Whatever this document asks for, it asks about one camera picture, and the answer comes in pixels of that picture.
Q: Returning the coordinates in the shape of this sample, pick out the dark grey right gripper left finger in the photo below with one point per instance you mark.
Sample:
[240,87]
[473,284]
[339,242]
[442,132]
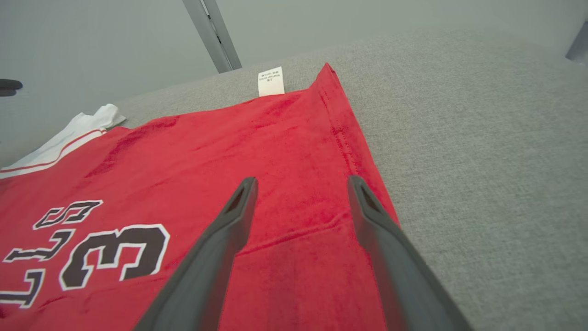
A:
[216,257]

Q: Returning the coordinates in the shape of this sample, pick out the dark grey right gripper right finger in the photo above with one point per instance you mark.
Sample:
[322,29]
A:
[395,266]

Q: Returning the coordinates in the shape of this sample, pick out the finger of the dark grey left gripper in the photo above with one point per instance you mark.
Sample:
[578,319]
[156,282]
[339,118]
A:
[8,84]

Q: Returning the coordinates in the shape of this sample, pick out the red basketball jersey white trim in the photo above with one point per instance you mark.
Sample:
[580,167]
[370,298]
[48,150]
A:
[275,151]

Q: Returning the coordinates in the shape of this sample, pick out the wide grey double metal pole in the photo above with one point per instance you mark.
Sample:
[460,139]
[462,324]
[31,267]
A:
[216,41]

